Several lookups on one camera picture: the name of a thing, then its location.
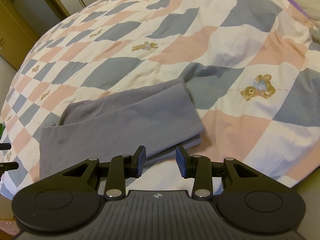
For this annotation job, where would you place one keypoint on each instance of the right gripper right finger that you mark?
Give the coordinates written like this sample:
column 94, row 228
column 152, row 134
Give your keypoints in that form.
column 197, row 167

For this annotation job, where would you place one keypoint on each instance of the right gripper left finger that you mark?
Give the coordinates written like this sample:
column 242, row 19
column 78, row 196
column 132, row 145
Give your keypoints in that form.
column 120, row 169

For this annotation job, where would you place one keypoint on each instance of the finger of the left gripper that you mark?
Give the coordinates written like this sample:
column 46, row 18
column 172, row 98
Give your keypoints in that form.
column 9, row 166
column 5, row 146

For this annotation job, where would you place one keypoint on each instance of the grey-purple shirt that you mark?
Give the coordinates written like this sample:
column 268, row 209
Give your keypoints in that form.
column 158, row 117

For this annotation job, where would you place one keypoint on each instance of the checkered teddy bear quilt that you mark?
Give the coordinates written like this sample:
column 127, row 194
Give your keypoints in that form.
column 251, row 66

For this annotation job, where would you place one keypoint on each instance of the purple bed sheet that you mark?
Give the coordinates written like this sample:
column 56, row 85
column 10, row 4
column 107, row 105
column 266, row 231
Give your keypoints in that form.
column 298, row 7

